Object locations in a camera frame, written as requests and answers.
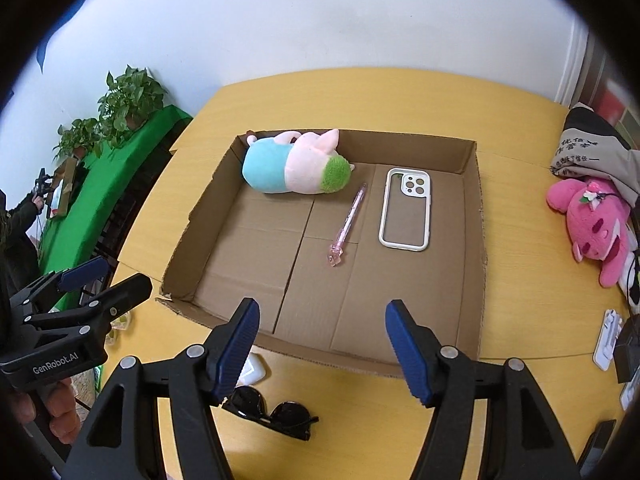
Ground pink glitter pen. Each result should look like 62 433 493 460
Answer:
328 183 368 268

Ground potted green plant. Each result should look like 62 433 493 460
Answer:
52 117 103 160
98 66 167 148

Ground white clear phone case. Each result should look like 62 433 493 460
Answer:
378 167 432 252

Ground shallow cardboard box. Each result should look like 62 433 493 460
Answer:
160 130 486 376

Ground black sunglasses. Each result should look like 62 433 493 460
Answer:
221 386 319 441

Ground white earbuds case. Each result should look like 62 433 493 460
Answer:
236 352 267 387

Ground green cloth covered table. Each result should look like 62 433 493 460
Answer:
37 104 194 311

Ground panda plush toy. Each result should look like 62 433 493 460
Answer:
618 252 639 314

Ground black phone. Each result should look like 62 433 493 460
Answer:
577 419 616 479

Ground beige printed cloth bag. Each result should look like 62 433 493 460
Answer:
550 103 639 208

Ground person's left hand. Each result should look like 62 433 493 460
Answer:
8 378 81 444

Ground pink plush toy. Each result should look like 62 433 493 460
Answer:
546 178 630 288

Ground blue pink green plush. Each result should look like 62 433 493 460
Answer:
242 129 355 195

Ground person in dark jacket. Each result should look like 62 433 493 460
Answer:
1 192 43 297

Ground black power adapter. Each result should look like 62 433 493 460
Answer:
614 314 640 384

